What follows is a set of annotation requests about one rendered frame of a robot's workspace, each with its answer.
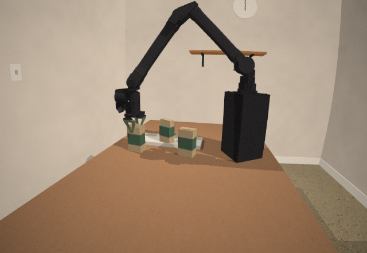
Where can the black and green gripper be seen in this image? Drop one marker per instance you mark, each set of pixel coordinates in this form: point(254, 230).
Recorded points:
point(135, 113)

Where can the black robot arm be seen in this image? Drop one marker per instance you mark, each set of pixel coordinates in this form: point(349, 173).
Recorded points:
point(243, 65)

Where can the white rectangular tray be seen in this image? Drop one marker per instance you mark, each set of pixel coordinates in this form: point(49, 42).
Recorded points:
point(154, 141)

